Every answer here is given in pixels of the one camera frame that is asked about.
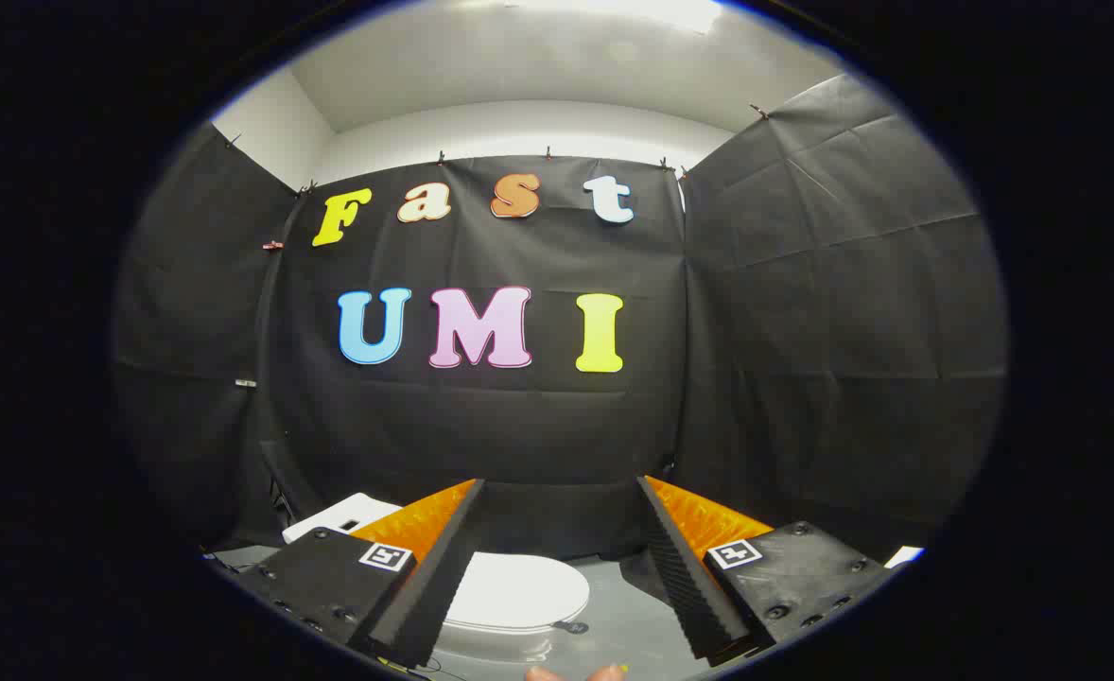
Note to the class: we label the white toilet lid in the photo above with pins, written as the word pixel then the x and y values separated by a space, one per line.
pixel 519 591

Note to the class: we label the white flat object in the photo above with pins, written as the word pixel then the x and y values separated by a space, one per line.
pixel 903 556

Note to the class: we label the white toilet tank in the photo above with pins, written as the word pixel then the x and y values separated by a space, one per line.
pixel 330 520

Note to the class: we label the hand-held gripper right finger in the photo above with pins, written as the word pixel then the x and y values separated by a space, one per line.
pixel 685 577

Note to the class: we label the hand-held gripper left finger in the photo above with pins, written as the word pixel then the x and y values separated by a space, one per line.
pixel 443 567

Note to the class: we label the black backdrop cloth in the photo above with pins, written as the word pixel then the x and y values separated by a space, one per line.
pixel 519 426

